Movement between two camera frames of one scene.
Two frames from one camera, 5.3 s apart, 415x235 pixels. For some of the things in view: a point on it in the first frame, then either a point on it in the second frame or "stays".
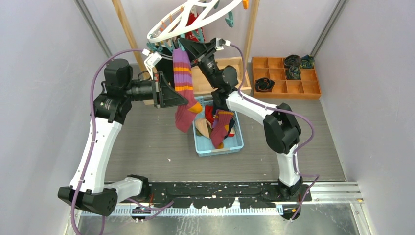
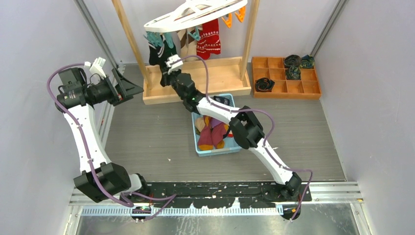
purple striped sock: [183, 82] → [205, 141]
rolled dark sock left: [264, 84] stays
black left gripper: [169, 96] → [126, 89]
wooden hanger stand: [203, 81] stays
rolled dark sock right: [307, 61] stays
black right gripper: [204, 50] → [166, 76]
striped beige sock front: [201, 125] stays
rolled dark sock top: [292, 60] stays
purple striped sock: [220, 126] stays
